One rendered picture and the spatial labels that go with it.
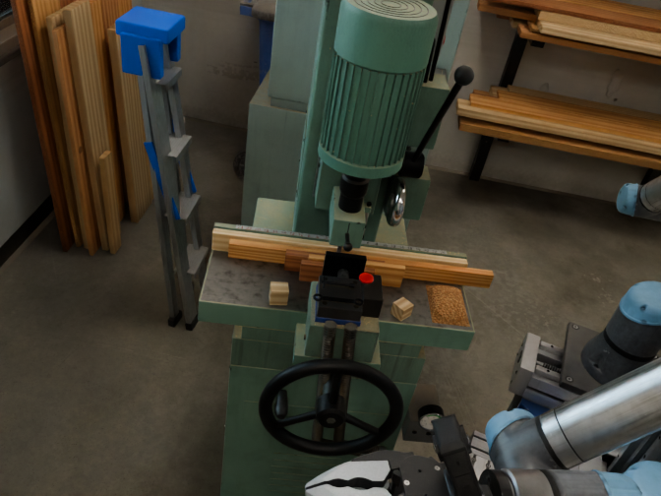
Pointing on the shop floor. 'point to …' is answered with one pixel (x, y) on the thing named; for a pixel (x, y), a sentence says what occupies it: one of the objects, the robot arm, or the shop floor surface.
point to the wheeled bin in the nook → (263, 11)
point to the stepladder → (166, 147)
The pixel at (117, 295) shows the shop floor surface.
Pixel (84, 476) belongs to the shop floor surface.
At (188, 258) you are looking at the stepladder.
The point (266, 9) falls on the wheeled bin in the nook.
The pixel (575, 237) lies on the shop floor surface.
